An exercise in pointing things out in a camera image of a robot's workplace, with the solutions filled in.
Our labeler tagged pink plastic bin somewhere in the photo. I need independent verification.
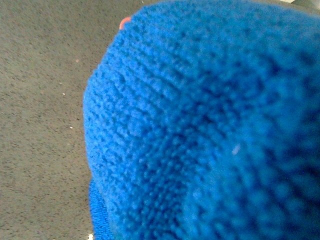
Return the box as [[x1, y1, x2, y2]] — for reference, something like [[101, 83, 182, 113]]
[[119, 16, 131, 30]]

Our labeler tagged blue microfiber cloth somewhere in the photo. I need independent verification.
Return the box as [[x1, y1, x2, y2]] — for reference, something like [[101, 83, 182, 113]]
[[83, 0, 320, 240]]

